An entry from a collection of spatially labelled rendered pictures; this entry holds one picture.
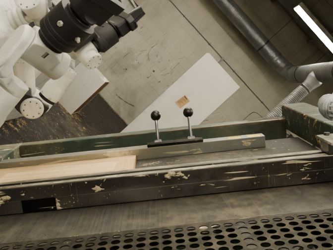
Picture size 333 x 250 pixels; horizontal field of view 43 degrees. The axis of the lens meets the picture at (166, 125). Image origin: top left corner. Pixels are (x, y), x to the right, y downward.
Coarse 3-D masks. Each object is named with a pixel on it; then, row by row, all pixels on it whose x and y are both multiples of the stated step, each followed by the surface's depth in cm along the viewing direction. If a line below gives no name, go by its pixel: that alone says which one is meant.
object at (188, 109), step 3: (186, 108) 154; (189, 108) 154; (183, 111) 154; (186, 111) 153; (189, 111) 153; (192, 111) 154; (183, 114) 154; (186, 114) 153; (189, 114) 153; (192, 114) 154; (189, 117) 154; (189, 120) 153; (189, 123) 153; (189, 126) 152; (189, 129) 152; (189, 132) 152; (189, 138) 150; (192, 138) 150
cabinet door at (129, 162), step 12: (132, 156) 147; (12, 168) 148; (24, 168) 146; (36, 168) 144; (48, 168) 143; (60, 168) 142; (72, 168) 141; (84, 168) 139; (96, 168) 138; (108, 168) 136; (120, 168) 133; (132, 168) 132; (0, 180) 134; (12, 180) 133
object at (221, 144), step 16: (192, 144) 149; (208, 144) 149; (224, 144) 149; (240, 144) 150; (256, 144) 150; (16, 160) 150; (32, 160) 148; (48, 160) 149; (64, 160) 149; (80, 160) 149
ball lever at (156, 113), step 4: (152, 112) 154; (156, 112) 153; (152, 116) 153; (156, 116) 153; (160, 116) 154; (156, 120) 154; (156, 124) 153; (156, 128) 153; (156, 132) 152; (156, 136) 152; (156, 140) 150; (160, 140) 150
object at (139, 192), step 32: (224, 160) 111; (256, 160) 108; (288, 160) 106; (320, 160) 106; (0, 192) 106; (32, 192) 106; (64, 192) 106; (96, 192) 106; (128, 192) 106; (160, 192) 107; (192, 192) 107
